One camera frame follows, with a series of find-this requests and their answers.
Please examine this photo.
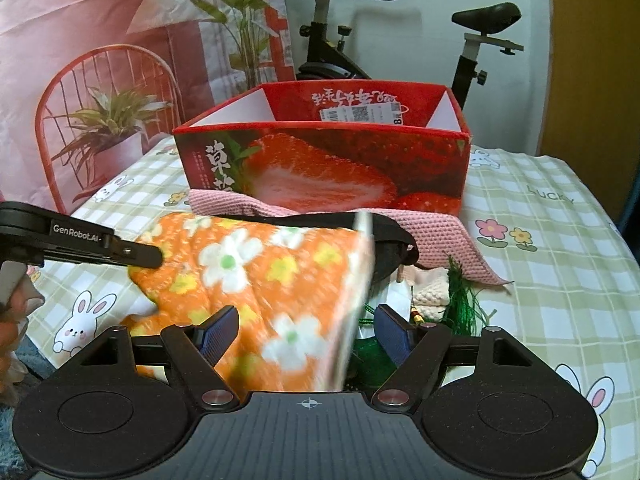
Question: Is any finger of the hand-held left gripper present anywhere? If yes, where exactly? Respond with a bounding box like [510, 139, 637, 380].
[112, 239, 164, 269]

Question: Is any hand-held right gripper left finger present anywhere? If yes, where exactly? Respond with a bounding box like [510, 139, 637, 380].
[75, 305, 241, 409]

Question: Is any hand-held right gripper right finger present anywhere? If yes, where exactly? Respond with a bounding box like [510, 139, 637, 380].
[373, 303, 540, 410]

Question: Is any green fabric pouch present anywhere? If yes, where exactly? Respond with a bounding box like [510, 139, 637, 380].
[349, 329, 402, 392]

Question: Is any orange floral towel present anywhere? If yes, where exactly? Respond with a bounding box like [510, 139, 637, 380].
[120, 212, 377, 394]

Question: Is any red strawberry print box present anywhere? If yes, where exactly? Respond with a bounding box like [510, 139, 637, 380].
[172, 80, 472, 222]

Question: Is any person's left hand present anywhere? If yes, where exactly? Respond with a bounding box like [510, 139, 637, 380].
[0, 280, 47, 393]

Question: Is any cream knitted cloth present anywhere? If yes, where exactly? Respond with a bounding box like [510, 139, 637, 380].
[400, 266, 452, 307]

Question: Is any pink knitted cloth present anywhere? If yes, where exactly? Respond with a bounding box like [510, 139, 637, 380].
[187, 189, 514, 287]

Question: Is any checked rabbit print bed sheet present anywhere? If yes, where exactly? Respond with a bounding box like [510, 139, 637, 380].
[22, 132, 640, 463]

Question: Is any pink printed backdrop cloth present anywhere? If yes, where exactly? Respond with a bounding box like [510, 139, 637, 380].
[0, 0, 297, 217]

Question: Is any black exercise bike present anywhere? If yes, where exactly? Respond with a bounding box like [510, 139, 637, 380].
[277, 0, 526, 112]

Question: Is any brown wooden door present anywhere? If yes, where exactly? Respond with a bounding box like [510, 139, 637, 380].
[542, 0, 640, 161]

